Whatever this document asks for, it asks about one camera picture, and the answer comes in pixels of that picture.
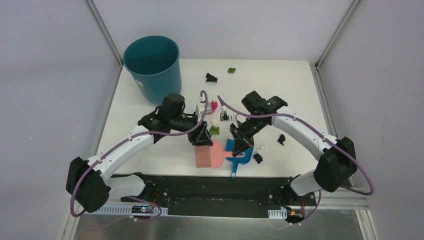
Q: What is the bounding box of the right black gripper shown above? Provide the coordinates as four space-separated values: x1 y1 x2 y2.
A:
229 115 268 157

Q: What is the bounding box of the blue plastic dustpan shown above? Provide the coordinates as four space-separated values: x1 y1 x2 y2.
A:
225 138 254 179

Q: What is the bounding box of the pink hand brush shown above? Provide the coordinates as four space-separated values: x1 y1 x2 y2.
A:
194 140 233 169

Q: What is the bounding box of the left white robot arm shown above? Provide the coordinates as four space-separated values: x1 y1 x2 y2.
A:
65 90 213 217

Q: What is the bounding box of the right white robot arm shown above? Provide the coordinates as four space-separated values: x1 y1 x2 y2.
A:
229 91 358 205

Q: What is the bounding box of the green paper scrap centre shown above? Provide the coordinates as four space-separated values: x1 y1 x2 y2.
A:
209 125 220 136

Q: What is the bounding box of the white paper scrap near dustpan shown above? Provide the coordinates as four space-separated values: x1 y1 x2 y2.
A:
257 145 267 155

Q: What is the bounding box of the black paper scrap near dustpan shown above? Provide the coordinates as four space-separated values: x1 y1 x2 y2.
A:
253 153 264 164

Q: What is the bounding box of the magenta paper scrap centre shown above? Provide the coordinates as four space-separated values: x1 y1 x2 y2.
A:
210 101 218 112

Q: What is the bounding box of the black paper scrap right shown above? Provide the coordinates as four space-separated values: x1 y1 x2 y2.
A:
277 134 286 146

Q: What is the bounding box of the black paper scrap top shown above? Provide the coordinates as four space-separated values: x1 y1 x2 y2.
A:
205 73 218 83

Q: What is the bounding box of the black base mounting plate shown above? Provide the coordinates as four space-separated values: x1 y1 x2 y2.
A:
114 174 317 219

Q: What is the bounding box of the small green paper scrap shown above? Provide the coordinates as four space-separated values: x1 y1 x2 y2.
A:
227 67 236 74

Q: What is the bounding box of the teal plastic waste bin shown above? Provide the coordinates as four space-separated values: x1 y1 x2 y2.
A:
122 35 182 105

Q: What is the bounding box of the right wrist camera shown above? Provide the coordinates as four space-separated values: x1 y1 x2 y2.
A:
220 110 233 122

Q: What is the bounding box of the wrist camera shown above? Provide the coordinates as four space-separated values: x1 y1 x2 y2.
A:
220 110 233 122
195 96 206 118

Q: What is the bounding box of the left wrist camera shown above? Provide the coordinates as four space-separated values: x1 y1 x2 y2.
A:
195 96 206 118

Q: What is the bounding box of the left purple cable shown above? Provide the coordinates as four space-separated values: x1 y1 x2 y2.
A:
69 90 209 222

